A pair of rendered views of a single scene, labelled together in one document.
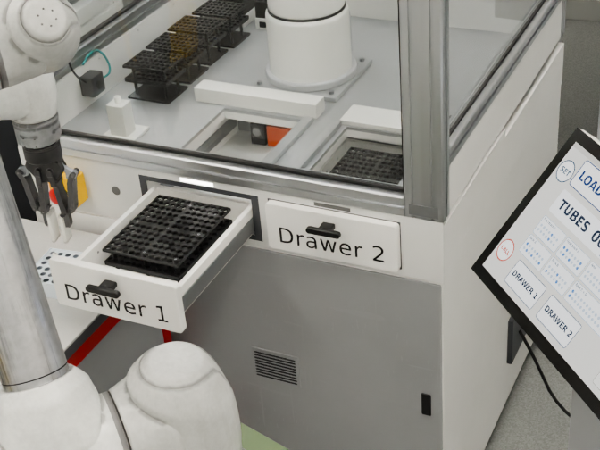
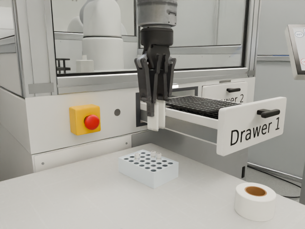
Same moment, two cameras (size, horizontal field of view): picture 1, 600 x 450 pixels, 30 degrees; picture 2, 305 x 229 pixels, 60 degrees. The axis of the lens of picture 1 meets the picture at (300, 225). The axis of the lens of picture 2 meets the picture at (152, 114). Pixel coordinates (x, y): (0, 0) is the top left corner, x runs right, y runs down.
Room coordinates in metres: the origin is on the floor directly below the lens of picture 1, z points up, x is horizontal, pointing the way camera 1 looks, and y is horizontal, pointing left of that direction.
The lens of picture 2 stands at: (1.75, 1.08, 1.04)
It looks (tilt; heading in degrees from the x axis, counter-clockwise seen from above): 13 degrees down; 293
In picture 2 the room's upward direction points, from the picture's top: straight up
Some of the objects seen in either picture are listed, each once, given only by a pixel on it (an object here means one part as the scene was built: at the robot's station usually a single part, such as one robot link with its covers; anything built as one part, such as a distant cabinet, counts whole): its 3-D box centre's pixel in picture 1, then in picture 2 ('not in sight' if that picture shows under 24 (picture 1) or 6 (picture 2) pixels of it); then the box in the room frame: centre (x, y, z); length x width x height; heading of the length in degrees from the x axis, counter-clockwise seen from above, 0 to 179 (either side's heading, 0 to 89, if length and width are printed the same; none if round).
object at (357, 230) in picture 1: (331, 235); (226, 97); (1.91, -0.06, 0.87); 0.29 x 0.02 x 0.11; 62
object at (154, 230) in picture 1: (170, 240); (197, 112); (1.95, 0.27, 0.87); 0.22 x 0.18 x 0.06; 152
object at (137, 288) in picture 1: (116, 293); (255, 122); (1.77, 0.36, 0.87); 0.29 x 0.02 x 0.11; 62
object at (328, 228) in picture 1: (325, 229); (232, 89); (1.88, -0.05, 0.91); 0.07 x 0.04 x 0.01; 62
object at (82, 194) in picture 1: (67, 187); (85, 119); (2.19, 0.51, 0.88); 0.07 x 0.05 x 0.07; 62
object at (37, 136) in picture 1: (37, 128); (156, 15); (1.99, 0.50, 1.13); 0.09 x 0.09 x 0.06
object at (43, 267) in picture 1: (54, 272); (147, 166); (2.00, 0.53, 0.78); 0.12 x 0.08 x 0.04; 158
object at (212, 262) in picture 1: (172, 240); (194, 113); (1.95, 0.27, 0.86); 0.40 x 0.26 x 0.06; 152
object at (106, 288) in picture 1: (106, 287); (266, 112); (1.75, 0.38, 0.91); 0.07 x 0.04 x 0.01; 62
